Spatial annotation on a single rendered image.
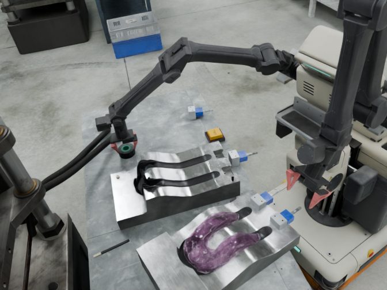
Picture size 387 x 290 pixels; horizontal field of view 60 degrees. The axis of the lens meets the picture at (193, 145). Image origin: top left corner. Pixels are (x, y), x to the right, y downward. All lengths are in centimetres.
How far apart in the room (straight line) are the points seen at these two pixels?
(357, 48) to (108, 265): 105
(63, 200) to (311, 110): 197
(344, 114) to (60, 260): 110
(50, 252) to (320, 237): 132
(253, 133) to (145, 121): 132
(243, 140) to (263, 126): 24
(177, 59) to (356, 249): 134
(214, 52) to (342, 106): 49
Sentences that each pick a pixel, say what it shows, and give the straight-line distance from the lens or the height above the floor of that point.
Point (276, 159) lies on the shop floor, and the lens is 272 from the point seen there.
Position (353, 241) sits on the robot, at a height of 28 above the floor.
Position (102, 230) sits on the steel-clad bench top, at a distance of 142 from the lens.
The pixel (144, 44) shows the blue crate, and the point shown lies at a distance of 440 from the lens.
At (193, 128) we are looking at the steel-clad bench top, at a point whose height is 80.
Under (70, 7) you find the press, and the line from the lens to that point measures 500.
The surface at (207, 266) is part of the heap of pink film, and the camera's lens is 116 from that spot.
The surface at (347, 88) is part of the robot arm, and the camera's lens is 97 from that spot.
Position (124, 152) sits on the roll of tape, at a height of 84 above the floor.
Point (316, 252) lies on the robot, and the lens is 193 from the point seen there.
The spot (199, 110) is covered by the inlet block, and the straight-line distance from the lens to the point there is 181.
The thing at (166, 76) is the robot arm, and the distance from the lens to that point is 124.
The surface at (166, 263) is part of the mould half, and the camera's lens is 115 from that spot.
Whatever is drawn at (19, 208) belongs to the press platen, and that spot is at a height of 104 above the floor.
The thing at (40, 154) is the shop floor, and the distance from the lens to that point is 327.
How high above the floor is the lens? 190
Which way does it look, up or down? 41 degrees down
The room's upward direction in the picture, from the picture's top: 7 degrees counter-clockwise
